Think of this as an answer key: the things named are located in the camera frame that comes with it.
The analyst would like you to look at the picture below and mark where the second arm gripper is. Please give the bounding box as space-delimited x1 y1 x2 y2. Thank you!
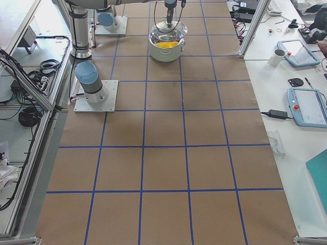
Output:
164 0 177 28

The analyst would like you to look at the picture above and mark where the glass pot lid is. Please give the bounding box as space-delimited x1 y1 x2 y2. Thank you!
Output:
151 20 188 41

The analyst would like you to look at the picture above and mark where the yellow corn cob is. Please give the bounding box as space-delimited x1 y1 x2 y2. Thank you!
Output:
155 41 179 49

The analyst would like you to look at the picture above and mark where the white cooking pot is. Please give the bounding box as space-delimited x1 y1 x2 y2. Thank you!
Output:
148 35 185 62

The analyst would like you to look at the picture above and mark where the power strip with plugs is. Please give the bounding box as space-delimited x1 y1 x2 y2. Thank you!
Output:
230 11 246 42

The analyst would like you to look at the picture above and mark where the large black power brick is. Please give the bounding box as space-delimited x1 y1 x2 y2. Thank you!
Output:
239 7 255 23

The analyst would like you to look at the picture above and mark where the white mug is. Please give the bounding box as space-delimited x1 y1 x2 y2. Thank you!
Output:
268 48 285 67

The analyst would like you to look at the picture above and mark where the blue teach pendant far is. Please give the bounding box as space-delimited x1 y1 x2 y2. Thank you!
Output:
277 39 320 67

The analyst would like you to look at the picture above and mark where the blue teach pendant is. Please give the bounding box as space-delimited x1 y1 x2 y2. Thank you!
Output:
277 39 320 67
287 87 326 128

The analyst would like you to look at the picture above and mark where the white power strip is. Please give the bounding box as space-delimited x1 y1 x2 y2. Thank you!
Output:
35 76 50 91

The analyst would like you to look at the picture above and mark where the black power adapter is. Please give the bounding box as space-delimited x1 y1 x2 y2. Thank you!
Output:
268 109 289 120

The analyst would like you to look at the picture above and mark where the blue teach pendant near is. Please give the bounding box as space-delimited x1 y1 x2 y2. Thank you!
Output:
287 87 326 128

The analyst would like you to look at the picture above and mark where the clear plastic holder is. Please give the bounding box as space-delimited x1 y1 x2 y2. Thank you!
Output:
267 130 285 157

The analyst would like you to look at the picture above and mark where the teal board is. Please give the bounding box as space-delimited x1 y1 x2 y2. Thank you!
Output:
306 150 326 211

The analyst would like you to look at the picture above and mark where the crumpled white cloth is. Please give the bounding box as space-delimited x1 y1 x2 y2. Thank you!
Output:
0 141 18 191

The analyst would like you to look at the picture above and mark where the aluminium frame post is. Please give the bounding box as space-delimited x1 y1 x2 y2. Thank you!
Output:
238 0 270 58

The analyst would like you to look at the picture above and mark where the coiled black cable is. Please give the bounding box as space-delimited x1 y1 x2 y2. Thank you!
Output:
18 106 43 128

